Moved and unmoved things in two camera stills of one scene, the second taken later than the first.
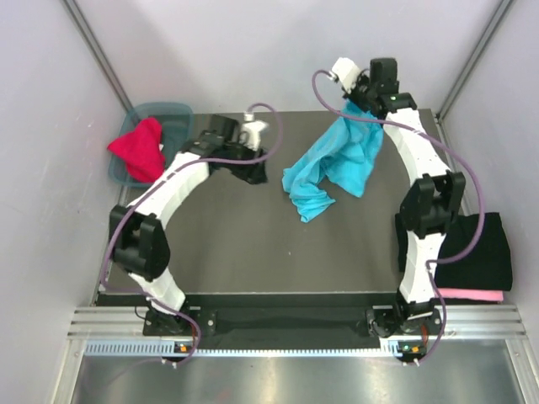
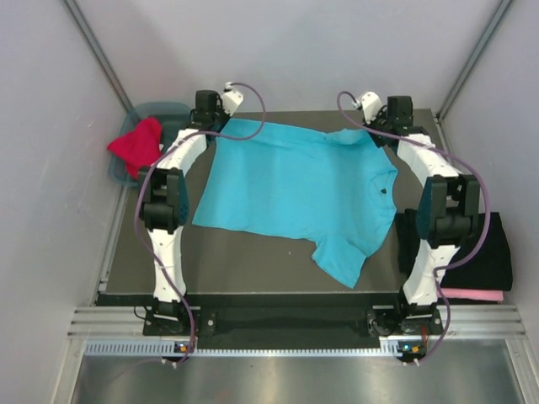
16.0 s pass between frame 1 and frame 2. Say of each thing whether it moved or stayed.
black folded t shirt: stayed
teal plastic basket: stayed
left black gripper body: moved
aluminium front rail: stayed
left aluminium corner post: stayed
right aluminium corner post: stayed
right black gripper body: moved
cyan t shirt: moved
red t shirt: stayed
